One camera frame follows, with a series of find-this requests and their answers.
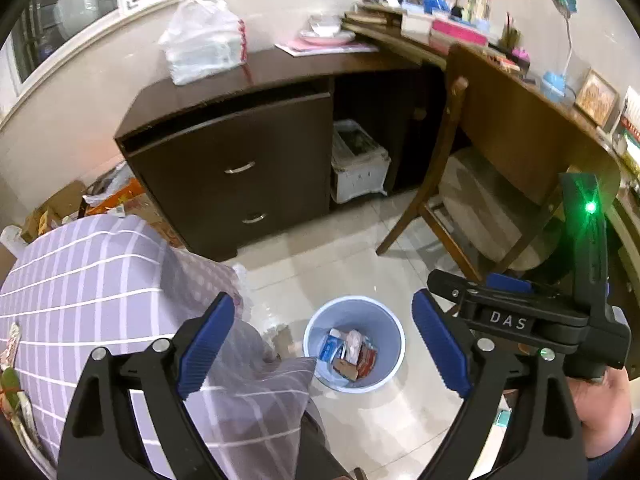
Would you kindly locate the cardboard box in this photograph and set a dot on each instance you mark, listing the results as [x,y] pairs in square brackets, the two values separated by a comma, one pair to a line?
[55,210]

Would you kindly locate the blue desk lamp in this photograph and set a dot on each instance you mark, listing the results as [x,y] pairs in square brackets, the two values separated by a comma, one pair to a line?
[555,82]

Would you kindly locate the light wooden desk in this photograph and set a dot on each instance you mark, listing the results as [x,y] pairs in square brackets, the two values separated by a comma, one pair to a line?
[565,110]

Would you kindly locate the orange box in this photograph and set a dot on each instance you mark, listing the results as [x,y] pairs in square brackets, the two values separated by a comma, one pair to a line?
[120,197]

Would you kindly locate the pile of discarded wrappers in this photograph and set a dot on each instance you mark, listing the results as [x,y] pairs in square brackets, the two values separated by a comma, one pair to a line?
[350,352]

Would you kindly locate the blue plastic waste bin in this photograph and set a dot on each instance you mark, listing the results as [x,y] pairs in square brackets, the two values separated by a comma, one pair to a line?
[385,330]

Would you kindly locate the white paper bag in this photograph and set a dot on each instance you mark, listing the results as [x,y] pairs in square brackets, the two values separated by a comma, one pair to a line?
[11,240]

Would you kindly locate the pink plate with bowl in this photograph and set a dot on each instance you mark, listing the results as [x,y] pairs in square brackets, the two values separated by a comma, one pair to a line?
[327,32]

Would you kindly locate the pink flat box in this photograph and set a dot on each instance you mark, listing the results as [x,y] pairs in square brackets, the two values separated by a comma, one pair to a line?
[460,30]

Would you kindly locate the pen holder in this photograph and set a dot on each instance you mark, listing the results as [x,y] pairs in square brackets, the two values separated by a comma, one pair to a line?
[511,35]

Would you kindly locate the white window frame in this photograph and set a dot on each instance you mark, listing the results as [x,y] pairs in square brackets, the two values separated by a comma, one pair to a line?
[70,45]

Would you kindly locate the desk calendar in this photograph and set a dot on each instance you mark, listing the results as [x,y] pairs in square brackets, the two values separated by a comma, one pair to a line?
[630,120]

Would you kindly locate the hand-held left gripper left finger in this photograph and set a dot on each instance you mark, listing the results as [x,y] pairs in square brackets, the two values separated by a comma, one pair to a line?
[207,340]

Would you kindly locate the white plastic bag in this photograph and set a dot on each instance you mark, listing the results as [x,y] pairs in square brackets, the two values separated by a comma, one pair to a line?
[205,40]

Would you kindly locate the person's right hand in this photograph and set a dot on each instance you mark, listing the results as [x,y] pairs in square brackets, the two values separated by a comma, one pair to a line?
[605,410]

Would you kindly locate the person's right forearm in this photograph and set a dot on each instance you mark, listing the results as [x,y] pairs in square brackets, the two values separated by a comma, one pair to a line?
[617,440]

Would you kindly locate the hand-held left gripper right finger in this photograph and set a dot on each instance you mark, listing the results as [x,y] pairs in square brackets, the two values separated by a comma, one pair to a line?
[442,345]

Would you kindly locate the purple checked tablecloth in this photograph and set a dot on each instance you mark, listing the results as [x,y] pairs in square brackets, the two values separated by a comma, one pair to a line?
[100,270]

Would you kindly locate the dark wooden drawer cabinet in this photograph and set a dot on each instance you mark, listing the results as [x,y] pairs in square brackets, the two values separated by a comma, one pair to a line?
[225,135]

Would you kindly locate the pink paper sheets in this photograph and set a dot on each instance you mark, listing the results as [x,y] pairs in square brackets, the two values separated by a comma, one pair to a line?
[320,49]

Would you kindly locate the wooden chair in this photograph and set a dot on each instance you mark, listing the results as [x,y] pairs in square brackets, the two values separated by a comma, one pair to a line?
[500,120]

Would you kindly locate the wooden picture frame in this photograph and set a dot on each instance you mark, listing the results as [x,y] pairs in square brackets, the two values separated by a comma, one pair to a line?
[596,96]

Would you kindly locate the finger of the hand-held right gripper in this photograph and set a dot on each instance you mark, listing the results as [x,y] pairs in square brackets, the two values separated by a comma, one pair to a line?
[510,283]
[452,287]

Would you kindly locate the green wrapper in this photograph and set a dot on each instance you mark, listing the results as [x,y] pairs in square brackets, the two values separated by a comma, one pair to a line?
[11,395]

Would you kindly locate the white storage box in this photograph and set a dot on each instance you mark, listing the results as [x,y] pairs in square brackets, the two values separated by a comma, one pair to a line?
[357,165]

